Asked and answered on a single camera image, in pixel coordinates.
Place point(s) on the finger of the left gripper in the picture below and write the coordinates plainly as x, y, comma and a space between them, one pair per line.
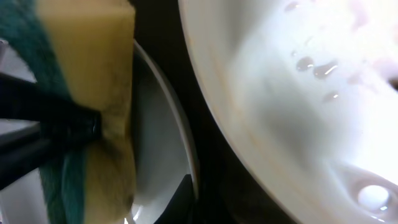
60, 127

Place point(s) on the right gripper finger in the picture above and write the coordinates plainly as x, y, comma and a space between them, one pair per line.
180, 208

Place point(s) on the white plate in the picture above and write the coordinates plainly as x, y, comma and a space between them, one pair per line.
163, 144
305, 93

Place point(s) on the green yellow sponge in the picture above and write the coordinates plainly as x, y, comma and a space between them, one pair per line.
82, 50

